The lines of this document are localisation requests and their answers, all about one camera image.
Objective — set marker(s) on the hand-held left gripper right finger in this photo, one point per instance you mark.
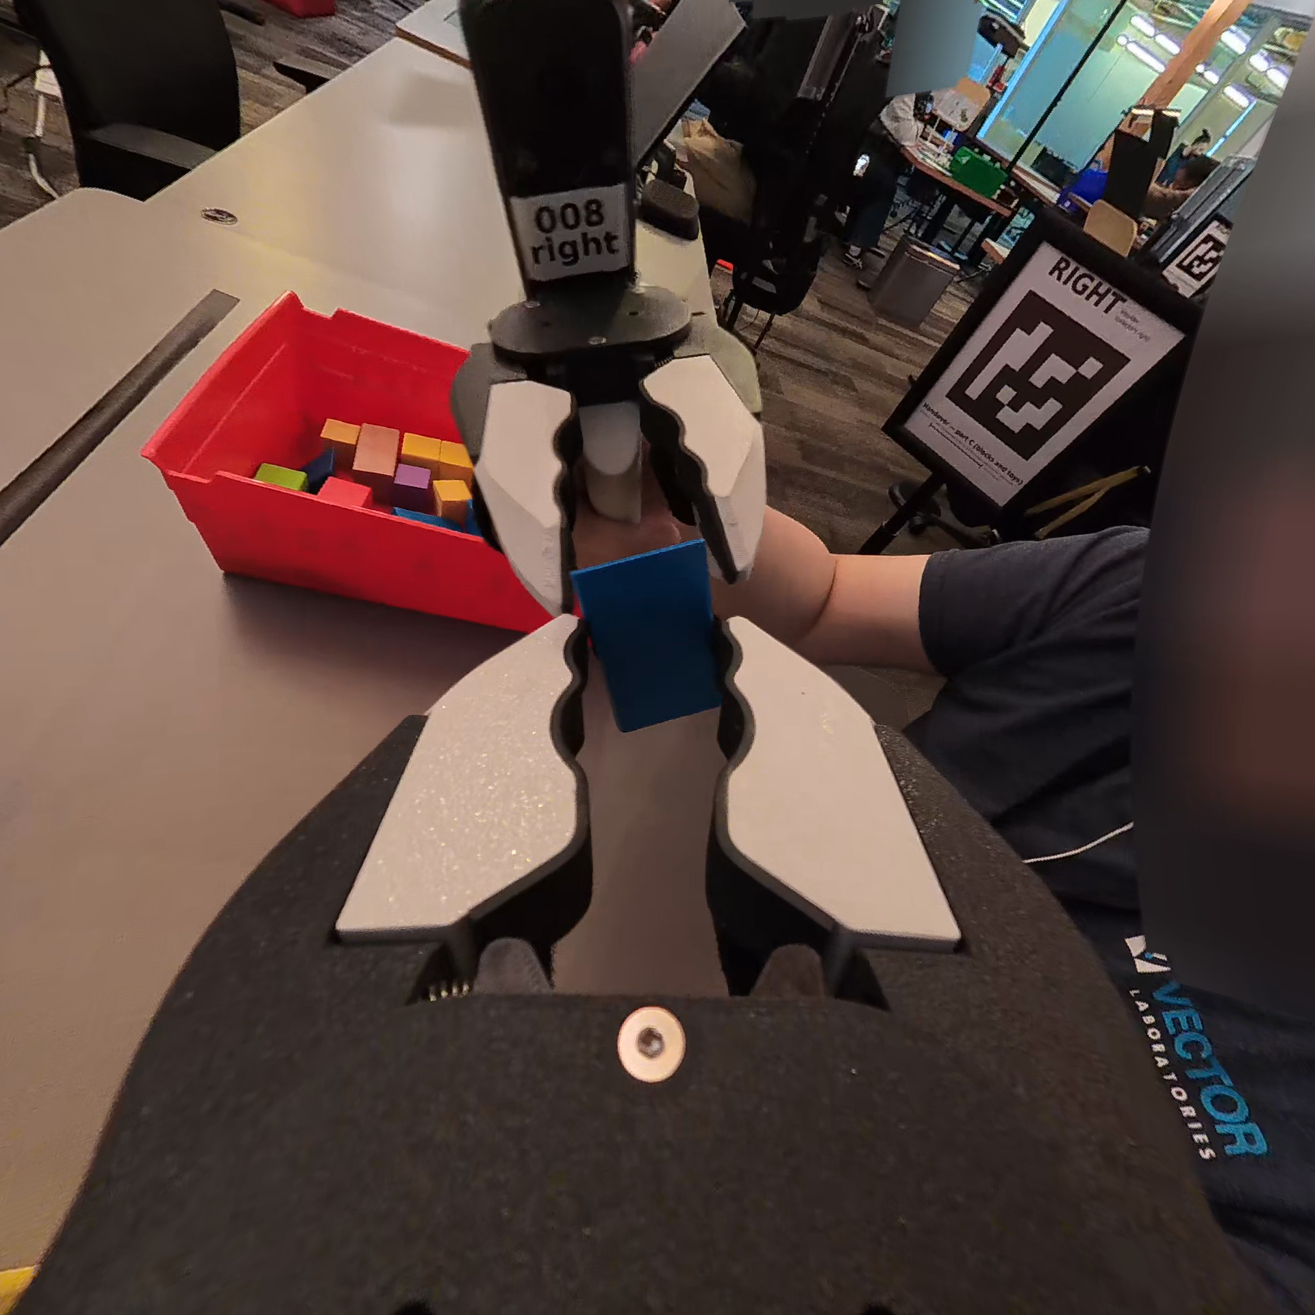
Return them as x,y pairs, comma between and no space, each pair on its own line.
822,811

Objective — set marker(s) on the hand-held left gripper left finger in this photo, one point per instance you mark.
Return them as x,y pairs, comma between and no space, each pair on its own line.
473,811

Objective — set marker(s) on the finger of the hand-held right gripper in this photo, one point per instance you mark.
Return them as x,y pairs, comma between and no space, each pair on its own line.
718,441
518,473

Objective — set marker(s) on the large blue wooden block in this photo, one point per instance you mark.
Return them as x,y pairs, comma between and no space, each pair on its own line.
426,517

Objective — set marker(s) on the purple wooden cube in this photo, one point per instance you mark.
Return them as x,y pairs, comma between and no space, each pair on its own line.
410,482

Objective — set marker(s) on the natural wood rectangular block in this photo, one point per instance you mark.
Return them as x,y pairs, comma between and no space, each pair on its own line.
375,449

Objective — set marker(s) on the red wooden block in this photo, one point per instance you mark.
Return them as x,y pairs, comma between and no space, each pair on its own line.
344,493

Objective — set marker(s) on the small yellow wooden cube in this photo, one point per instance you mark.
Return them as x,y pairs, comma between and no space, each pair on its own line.
338,430

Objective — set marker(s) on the dark blue wedge block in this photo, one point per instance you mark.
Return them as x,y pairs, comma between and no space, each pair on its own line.
318,466

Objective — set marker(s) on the red plastic bin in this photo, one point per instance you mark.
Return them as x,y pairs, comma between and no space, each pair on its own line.
308,554

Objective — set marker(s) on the yellow plastic bin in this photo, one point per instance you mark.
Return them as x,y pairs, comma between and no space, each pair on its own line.
15,1295

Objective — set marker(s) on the person's right forearm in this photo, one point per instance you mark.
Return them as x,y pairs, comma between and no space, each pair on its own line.
842,606

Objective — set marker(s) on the person's right hand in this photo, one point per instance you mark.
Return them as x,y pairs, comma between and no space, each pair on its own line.
637,538

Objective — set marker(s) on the black tilted board stand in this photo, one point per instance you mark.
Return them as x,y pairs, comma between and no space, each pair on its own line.
682,72

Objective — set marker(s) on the black textured pad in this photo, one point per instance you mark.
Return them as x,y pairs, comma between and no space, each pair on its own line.
670,205

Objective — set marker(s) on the black mesh office chair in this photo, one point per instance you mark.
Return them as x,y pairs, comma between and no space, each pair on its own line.
790,153

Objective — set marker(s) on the grey trash bin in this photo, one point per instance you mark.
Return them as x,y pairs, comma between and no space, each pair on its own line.
914,282

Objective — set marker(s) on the framed black white marker sign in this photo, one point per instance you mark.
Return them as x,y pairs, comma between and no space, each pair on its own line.
1038,369

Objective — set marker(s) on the green plastic bin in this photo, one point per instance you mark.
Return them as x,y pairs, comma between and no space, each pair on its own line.
975,172

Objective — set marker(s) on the small framed marker sign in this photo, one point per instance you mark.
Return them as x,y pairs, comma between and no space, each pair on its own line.
1199,257

